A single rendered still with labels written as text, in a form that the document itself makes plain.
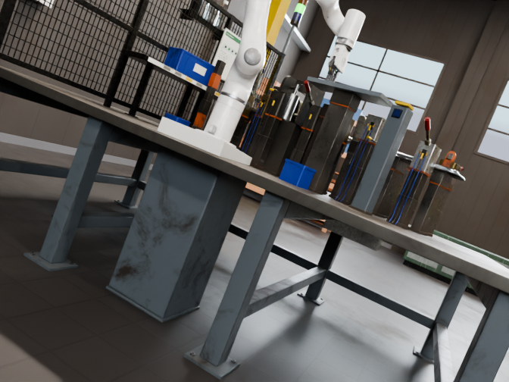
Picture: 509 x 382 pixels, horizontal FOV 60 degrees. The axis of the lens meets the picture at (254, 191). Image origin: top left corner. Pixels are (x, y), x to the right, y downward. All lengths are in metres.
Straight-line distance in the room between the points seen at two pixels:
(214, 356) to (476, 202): 7.74
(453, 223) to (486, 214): 0.58
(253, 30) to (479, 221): 7.53
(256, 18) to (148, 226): 0.97
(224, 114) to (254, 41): 0.32
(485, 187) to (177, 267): 7.73
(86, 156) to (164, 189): 0.36
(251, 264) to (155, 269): 0.47
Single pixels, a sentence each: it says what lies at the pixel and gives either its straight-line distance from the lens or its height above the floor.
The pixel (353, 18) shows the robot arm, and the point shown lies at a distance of 2.10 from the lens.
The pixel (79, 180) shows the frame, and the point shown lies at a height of 0.39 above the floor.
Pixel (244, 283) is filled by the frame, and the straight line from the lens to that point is 1.58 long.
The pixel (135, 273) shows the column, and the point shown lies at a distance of 1.93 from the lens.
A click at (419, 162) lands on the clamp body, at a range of 1.93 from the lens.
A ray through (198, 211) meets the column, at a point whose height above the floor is 0.47.
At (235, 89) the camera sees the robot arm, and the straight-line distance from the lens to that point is 1.90.
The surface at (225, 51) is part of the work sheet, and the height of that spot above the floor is 1.32.
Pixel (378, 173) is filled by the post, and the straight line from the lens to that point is 1.81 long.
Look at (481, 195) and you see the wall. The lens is 9.05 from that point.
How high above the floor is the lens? 0.76
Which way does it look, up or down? 5 degrees down
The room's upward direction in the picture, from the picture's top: 22 degrees clockwise
